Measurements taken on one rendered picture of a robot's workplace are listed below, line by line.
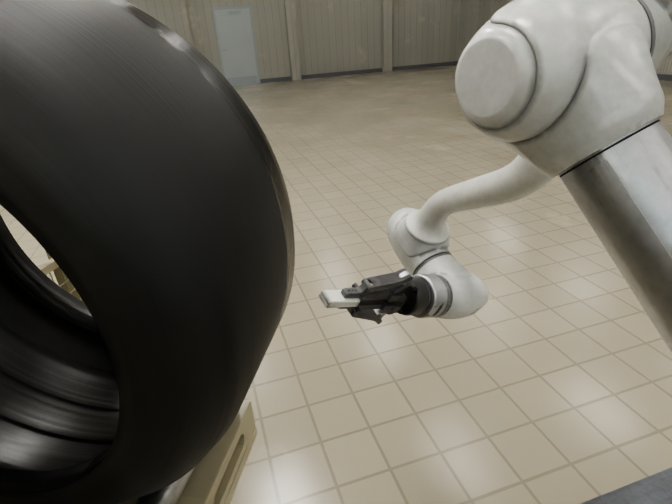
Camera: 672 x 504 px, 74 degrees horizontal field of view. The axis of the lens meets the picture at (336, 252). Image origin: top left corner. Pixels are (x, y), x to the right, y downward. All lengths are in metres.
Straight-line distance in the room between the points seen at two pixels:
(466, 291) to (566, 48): 0.60
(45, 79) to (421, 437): 1.71
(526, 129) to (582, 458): 1.60
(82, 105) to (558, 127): 0.40
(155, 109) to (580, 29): 0.37
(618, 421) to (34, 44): 2.07
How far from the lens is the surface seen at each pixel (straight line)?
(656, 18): 0.63
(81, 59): 0.40
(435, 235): 1.00
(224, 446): 0.75
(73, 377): 0.88
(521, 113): 0.46
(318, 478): 1.77
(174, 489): 0.67
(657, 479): 1.08
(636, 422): 2.16
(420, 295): 0.87
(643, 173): 0.50
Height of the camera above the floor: 1.41
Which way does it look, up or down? 26 degrees down
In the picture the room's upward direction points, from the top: 4 degrees counter-clockwise
